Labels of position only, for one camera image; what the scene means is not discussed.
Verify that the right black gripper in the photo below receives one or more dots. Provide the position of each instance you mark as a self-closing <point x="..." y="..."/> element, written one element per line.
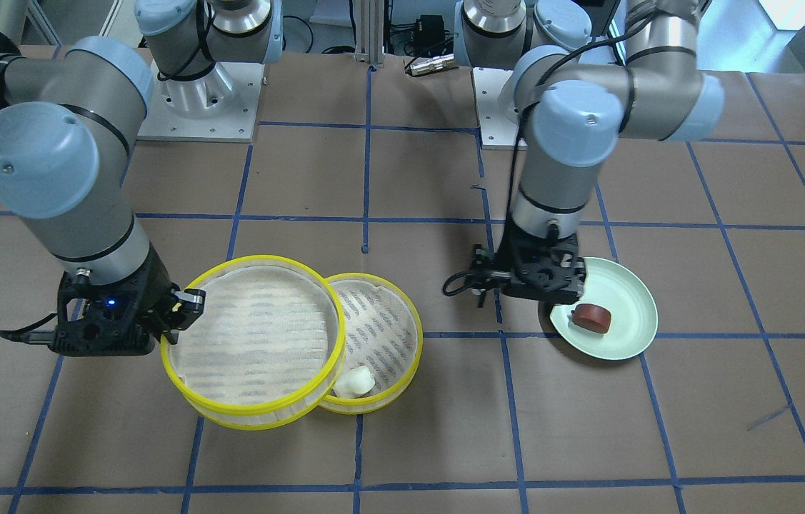
<point x="152" y="290"/>

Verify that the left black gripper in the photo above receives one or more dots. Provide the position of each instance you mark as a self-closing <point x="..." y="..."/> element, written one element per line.
<point x="477" y="271"/>

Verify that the yellow steamer layer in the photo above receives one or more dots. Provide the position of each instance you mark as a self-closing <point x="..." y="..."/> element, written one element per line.
<point x="383" y="332"/>
<point x="268" y="347"/>

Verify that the white bun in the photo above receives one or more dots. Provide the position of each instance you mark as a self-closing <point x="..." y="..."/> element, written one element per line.
<point x="354" y="383"/>

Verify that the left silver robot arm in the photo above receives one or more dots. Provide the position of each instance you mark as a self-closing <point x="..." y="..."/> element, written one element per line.
<point x="573" y="102"/>

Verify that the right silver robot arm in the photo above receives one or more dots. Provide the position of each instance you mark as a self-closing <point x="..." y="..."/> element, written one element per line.
<point x="67" y="131"/>

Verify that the brown bun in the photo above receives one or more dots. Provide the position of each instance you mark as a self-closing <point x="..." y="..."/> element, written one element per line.
<point x="597" y="319"/>

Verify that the light green plate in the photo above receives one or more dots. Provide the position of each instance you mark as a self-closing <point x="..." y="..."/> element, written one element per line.
<point x="634" y="313"/>

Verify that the silver cylindrical connector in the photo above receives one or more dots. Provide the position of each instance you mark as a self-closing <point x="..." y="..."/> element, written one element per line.
<point x="422" y="66"/>

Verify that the black power adapter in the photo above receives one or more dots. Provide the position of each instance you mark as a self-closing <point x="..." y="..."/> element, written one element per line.
<point x="428" y="30"/>

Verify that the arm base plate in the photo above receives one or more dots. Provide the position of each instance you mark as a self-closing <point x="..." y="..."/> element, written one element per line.
<point x="494" y="106"/>
<point x="220" y="107"/>

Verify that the aluminium frame post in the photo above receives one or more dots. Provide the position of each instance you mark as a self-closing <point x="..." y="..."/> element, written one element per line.
<point x="369" y="31"/>

